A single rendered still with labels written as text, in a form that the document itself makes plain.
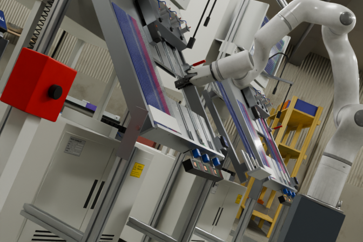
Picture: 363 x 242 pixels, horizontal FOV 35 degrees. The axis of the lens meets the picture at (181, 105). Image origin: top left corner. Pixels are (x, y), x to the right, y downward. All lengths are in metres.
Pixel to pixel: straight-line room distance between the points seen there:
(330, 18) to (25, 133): 1.28
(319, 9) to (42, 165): 1.22
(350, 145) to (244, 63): 0.52
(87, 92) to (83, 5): 8.77
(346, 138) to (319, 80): 8.78
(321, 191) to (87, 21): 1.18
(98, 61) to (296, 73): 3.80
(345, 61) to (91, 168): 1.08
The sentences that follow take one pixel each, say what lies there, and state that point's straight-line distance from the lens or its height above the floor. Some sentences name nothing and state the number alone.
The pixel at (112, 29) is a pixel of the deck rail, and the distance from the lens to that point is 2.01.
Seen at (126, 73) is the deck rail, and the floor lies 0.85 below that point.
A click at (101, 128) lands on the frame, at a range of 2.33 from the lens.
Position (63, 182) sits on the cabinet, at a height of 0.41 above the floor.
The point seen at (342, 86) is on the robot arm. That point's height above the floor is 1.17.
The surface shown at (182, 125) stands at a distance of 2.17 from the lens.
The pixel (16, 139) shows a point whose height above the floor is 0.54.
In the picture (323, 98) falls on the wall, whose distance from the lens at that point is 11.04.
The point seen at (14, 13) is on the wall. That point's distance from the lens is 11.89.
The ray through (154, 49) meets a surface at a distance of 2.31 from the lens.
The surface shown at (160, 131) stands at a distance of 1.90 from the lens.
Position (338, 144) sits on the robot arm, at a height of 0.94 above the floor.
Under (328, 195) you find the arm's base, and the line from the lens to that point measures 2.31.
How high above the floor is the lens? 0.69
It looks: 4 degrees up
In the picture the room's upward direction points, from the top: 23 degrees clockwise
